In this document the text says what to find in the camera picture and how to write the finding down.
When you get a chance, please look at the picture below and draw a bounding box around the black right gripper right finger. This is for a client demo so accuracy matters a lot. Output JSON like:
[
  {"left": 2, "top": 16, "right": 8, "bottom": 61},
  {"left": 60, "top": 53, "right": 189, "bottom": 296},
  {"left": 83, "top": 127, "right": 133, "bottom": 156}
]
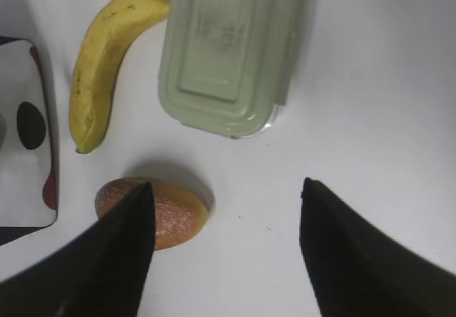
[{"left": 299, "top": 178, "right": 455, "bottom": 316}]

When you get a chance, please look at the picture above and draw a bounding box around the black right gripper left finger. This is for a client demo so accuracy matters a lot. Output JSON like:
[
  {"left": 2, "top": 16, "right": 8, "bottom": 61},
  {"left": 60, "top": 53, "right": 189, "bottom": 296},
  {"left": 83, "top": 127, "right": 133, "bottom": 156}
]
[{"left": 1, "top": 184, "right": 155, "bottom": 316}]

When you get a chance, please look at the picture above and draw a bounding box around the brown bread roll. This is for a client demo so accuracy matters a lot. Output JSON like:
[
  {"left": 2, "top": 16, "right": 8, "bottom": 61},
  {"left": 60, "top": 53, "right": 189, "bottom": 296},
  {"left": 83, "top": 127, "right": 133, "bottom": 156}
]
[{"left": 95, "top": 177, "right": 209, "bottom": 251}]

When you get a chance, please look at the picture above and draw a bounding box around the navy and white lunch bag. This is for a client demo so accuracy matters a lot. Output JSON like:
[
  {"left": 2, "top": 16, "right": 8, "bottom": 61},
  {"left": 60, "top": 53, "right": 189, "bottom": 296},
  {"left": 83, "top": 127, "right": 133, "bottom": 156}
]
[{"left": 1, "top": 36, "right": 58, "bottom": 244}]

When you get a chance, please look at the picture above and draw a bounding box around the yellow banana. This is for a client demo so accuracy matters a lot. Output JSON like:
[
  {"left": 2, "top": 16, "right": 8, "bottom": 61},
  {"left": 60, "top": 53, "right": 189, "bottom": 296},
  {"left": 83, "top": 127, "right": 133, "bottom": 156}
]
[{"left": 69, "top": 0, "right": 170, "bottom": 154}]

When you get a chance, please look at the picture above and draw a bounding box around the green lidded glass container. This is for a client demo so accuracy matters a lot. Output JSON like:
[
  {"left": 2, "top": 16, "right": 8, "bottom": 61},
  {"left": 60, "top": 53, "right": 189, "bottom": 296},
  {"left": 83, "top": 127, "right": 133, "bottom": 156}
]
[{"left": 158, "top": 0, "right": 306, "bottom": 139}]

